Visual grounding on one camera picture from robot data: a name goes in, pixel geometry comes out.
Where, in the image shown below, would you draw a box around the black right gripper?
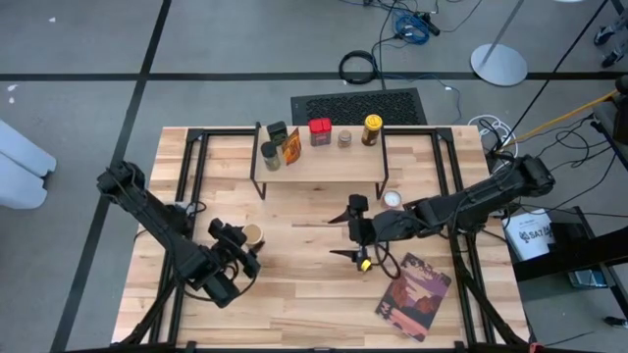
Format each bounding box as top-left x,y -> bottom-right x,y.
327,194 -> 392,261

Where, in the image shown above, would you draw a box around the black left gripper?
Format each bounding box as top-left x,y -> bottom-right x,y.
208,218 -> 267,279

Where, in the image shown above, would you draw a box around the furikake jar tan lid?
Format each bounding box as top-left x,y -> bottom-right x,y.
241,223 -> 266,247

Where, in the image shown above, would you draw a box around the orange brown spice packet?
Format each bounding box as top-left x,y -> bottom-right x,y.
281,126 -> 302,167

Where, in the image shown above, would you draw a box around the dark green spice tin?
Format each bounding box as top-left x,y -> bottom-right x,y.
266,120 -> 289,147

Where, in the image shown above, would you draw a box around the chili onion jar yellow lid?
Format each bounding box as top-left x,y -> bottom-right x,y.
360,114 -> 385,148

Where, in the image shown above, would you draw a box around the wooden shelf riser black legs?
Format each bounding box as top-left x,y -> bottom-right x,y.
248,121 -> 391,201

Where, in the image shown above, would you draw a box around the canyon illustration book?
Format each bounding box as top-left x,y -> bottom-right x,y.
374,252 -> 453,343

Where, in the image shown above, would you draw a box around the black perforated panel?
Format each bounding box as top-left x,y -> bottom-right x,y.
289,87 -> 428,126

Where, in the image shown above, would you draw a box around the white printed box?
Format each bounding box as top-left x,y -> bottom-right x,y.
502,208 -> 555,262

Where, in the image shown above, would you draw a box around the black power adapter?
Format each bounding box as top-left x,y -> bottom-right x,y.
413,11 -> 442,37

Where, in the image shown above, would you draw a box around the black side cart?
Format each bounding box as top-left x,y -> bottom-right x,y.
509,205 -> 628,320

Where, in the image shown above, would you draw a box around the grey round-base lamp stand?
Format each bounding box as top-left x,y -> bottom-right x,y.
469,0 -> 529,88

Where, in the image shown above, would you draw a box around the white floor furniture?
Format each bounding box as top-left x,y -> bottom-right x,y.
0,120 -> 58,211

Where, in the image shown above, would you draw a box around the thin black pole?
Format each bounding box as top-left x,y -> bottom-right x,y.
503,0 -> 612,144

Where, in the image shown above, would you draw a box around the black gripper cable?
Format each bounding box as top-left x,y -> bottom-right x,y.
185,267 -> 260,304
373,239 -> 402,280

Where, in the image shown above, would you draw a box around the black cable coil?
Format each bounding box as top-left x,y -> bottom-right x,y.
338,49 -> 379,85

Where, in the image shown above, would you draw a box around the white cable coil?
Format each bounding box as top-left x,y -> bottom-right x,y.
466,114 -> 519,148

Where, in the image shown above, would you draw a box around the blue cable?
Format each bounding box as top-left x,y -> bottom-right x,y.
392,10 -> 432,46

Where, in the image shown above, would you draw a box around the yellow hose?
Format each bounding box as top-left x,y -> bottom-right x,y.
495,88 -> 619,153

